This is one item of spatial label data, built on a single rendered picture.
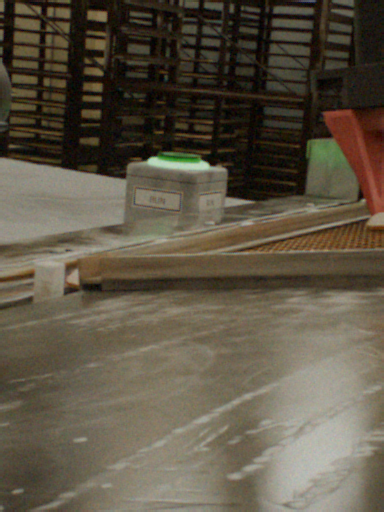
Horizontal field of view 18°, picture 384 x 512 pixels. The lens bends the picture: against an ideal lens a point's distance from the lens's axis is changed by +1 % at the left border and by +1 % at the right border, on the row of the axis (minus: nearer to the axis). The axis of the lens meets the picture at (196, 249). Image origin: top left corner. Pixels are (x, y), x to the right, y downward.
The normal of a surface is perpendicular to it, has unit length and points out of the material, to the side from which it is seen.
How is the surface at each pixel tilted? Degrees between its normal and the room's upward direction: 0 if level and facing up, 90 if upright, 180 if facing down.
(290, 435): 10
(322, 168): 90
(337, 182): 90
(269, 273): 90
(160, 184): 90
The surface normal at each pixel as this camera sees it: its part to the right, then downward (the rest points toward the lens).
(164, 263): -0.45, 0.10
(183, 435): -0.07, -0.99
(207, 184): 0.89, 0.14
